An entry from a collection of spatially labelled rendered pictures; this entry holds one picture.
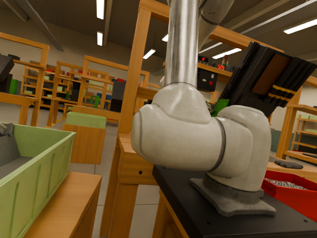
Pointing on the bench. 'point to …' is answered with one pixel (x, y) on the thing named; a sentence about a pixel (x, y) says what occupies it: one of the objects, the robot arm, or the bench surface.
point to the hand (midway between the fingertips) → (209, 107)
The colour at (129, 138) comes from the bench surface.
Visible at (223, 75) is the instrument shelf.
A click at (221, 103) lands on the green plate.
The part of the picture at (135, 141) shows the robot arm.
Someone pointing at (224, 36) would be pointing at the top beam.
